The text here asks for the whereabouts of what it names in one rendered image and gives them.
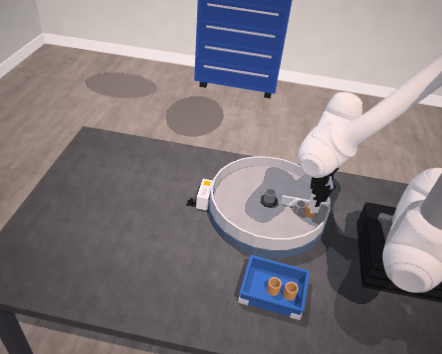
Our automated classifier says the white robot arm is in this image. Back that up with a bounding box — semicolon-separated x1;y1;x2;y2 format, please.
298;54;442;293

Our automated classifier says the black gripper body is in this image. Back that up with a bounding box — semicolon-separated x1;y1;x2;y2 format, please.
322;168;339;183

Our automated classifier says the blue crate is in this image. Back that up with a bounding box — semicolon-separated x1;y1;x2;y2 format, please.
238;255;310;320

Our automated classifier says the grey metal bushing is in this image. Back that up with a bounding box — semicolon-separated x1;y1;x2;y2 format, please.
315;204;328;220
293;200;306;216
264;188;276;204

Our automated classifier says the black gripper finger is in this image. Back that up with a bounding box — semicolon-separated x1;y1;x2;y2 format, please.
308;177;319;209
310;176;336;213

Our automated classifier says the bronze bushing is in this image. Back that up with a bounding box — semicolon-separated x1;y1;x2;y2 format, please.
267;278;281;296
283;282;298;300
304;202;315;218

